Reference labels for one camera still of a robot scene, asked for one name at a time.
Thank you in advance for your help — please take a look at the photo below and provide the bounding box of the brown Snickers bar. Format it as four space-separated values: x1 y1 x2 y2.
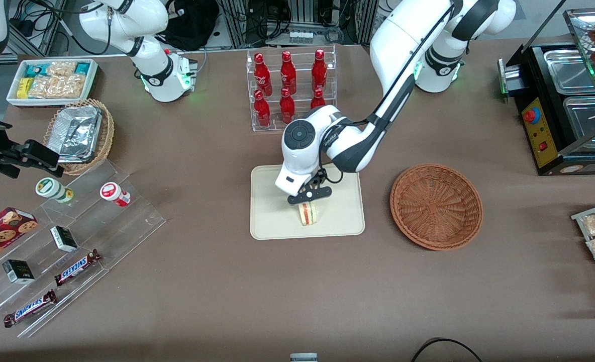
54 249 102 287
3 290 57 328

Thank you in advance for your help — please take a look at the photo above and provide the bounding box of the aluminium frame rack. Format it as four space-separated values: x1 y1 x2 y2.
216 0 379 49

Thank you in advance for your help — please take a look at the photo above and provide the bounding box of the red cookie box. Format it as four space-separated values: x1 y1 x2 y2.
0 207 39 267

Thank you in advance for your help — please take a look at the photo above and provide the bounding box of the black bag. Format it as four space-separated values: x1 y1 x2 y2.
159 0 221 51

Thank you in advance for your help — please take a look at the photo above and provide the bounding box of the silver foil tray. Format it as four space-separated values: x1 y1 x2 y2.
46 105 103 163

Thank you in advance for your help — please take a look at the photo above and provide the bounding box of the steel warmer pan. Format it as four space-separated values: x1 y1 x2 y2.
562 95 595 140
543 49 595 96

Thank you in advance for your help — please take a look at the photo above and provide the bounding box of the green capped white bottle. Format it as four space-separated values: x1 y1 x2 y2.
35 177 75 204

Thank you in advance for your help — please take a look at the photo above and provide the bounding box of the clear puffed snack bag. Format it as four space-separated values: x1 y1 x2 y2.
28 76 60 99
56 74 86 98
46 61 77 77

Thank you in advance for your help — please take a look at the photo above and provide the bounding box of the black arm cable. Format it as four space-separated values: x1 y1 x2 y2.
322 2 457 185

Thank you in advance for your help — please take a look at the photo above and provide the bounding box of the white rectangular snack bin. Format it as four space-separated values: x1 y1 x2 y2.
6 58 99 108

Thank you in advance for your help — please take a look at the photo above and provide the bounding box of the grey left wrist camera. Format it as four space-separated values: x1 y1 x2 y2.
287 186 333 206

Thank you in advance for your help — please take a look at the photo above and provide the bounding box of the small black box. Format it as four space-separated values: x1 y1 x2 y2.
2 259 36 284
50 225 78 253

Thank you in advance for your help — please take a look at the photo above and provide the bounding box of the beige rectangular tray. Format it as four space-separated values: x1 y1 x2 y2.
250 161 366 241

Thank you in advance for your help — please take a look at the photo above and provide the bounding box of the black floor cable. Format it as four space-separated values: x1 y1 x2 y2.
410 337 484 362

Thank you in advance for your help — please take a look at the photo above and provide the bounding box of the clear acrylic bottle rack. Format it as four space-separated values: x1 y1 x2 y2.
246 45 338 133

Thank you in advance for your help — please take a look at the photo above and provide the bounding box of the tan wicker basket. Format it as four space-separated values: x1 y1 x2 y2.
43 99 115 176

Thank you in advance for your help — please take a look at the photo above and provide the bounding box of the red capped white bottle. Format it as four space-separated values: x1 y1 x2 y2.
100 182 132 208

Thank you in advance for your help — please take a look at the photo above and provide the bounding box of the clear acrylic stepped shelf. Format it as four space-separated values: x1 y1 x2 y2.
0 159 167 339

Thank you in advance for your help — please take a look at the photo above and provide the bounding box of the round brown wicker basket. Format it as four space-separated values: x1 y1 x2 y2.
389 163 483 251

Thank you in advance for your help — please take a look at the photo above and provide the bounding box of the black food warmer machine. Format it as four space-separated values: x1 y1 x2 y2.
497 7 595 176

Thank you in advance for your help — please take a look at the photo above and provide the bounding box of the triangular sandwich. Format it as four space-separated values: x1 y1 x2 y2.
297 202 320 227

